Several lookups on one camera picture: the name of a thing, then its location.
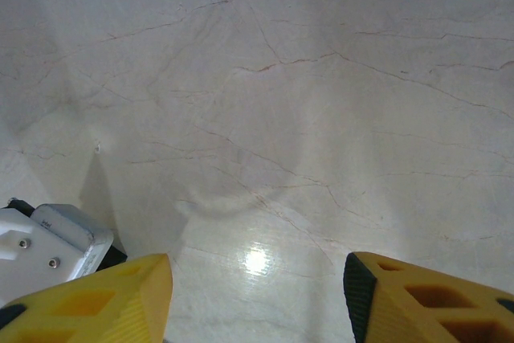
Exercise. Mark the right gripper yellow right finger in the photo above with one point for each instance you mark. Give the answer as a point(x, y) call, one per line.
point(421, 311)

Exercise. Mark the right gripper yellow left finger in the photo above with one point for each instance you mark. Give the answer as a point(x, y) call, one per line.
point(100, 307)

